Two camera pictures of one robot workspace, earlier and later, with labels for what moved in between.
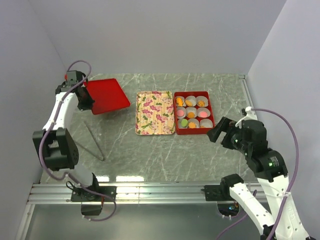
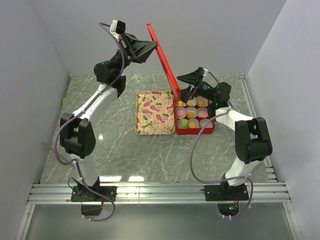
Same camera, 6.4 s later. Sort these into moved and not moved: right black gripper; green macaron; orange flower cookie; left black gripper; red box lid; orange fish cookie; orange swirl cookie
Moved: right black gripper; red box lid; left black gripper
Not moved: green macaron; orange fish cookie; orange swirl cookie; orange flower cookie
